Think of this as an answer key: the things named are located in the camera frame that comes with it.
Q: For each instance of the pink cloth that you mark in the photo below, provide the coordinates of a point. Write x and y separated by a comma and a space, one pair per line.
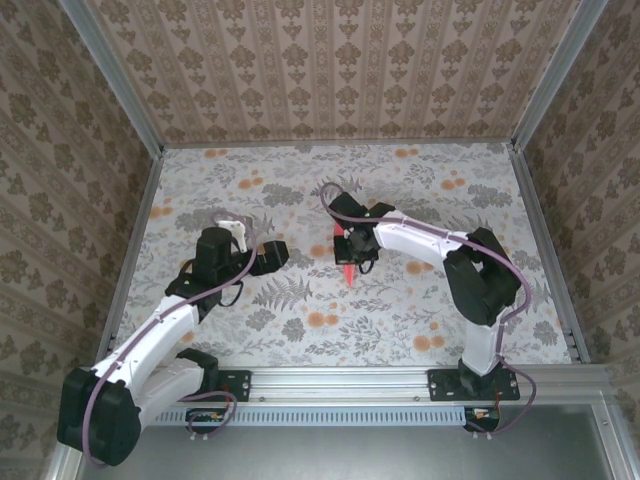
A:
349, 274

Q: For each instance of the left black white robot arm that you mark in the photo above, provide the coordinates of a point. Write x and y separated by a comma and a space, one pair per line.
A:
100, 420

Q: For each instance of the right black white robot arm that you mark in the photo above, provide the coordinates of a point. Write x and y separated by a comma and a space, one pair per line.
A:
480, 280

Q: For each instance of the floral patterned table cover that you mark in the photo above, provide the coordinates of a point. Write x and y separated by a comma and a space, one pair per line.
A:
300, 170

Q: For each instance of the grey metal panel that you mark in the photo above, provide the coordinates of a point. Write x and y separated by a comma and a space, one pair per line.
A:
350, 455

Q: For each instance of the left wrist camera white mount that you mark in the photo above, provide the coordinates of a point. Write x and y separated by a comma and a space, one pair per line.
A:
235, 232

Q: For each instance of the thin aluminium frame rail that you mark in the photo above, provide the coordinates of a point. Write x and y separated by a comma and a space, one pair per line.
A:
340, 143

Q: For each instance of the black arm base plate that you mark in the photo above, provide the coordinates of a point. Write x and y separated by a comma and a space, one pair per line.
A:
240, 385
442, 385

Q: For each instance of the wide aluminium frame rail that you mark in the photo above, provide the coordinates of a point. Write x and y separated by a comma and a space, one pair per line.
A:
340, 382

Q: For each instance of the aluminium frame post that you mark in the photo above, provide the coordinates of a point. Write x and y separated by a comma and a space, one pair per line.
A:
555, 75
116, 75

